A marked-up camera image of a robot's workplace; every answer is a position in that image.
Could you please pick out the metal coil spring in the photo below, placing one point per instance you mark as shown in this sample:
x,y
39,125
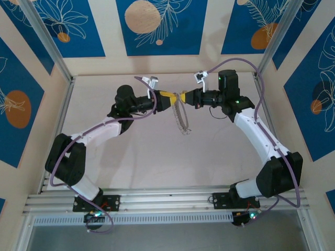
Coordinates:
x,y
184,130

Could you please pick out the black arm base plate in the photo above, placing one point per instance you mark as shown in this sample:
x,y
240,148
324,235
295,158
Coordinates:
x,y
112,202
221,200

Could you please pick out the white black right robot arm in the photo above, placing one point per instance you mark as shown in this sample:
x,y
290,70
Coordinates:
x,y
248,133

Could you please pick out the aluminium base rail beam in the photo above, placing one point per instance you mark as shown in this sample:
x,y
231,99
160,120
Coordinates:
x,y
167,200

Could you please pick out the black controller board green light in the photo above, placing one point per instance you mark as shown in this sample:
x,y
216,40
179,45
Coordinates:
x,y
94,217
240,218

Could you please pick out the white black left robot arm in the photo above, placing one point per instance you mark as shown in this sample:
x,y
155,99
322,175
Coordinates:
x,y
104,133

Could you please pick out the aluminium frame post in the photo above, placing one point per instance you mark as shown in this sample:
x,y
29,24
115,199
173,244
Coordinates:
x,y
43,34
279,34

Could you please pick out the aluminium table side rail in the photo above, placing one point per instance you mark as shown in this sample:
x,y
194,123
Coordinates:
x,y
265,117
61,117

